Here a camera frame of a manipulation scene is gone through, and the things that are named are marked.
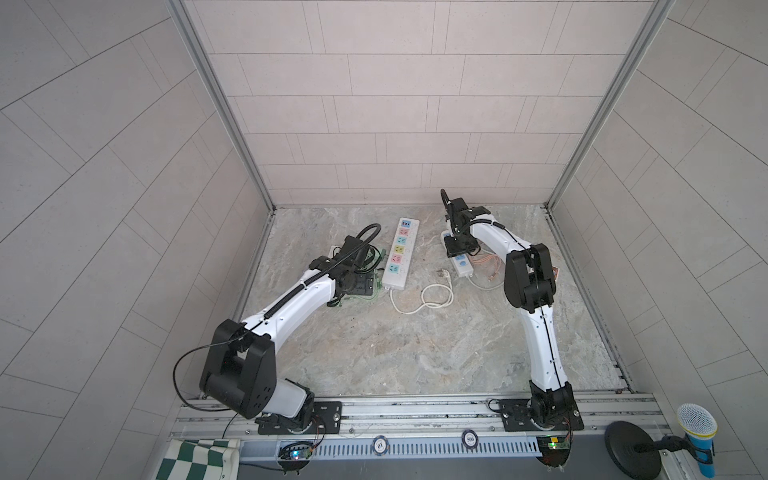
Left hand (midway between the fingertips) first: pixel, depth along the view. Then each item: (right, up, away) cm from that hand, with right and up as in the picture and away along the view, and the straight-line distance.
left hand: (361, 279), depth 86 cm
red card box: (+62, 0, +10) cm, 63 cm away
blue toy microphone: (+61, -18, -38) cm, 74 cm away
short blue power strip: (+31, +3, +10) cm, 33 cm away
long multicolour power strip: (+12, +5, +13) cm, 18 cm away
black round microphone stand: (+64, -35, -21) cm, 76 cm away
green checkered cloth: (-32, -35, -22) cm, 53 cm away
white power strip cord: (+18, -7, +5) cm, 20 cm away
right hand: (+31, +7, +18) cm, 36 cm away
